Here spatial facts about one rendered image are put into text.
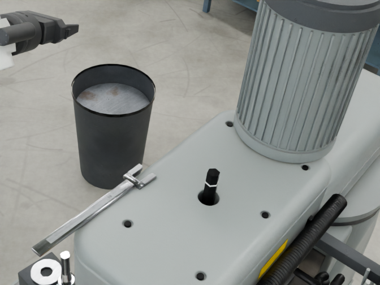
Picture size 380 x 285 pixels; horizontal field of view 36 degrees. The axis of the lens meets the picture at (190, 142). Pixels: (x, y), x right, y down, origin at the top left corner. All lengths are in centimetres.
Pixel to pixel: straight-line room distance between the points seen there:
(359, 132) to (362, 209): 21
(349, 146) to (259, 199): 43
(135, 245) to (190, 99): 343
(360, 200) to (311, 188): 51
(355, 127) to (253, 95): 45
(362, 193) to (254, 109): 60
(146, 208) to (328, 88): 36
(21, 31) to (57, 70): 329
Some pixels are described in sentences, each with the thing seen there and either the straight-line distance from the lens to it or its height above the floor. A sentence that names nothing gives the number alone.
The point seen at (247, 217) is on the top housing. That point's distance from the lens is 96.
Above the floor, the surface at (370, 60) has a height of 23.
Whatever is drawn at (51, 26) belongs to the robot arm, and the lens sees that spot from 135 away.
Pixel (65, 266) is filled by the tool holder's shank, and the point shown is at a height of 131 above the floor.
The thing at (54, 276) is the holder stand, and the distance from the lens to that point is 176.
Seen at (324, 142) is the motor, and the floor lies 194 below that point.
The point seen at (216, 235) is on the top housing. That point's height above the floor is 189.
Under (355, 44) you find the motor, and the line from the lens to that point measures 96.
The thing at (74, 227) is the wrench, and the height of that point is 190.
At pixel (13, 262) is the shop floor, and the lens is 325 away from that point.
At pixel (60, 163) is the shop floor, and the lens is 373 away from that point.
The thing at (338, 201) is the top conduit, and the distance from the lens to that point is 116.
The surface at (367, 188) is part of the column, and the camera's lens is 159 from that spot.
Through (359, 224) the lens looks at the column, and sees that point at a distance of 155.
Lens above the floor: 260
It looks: 41 degrees down
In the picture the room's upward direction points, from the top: 9 degrees clockwise
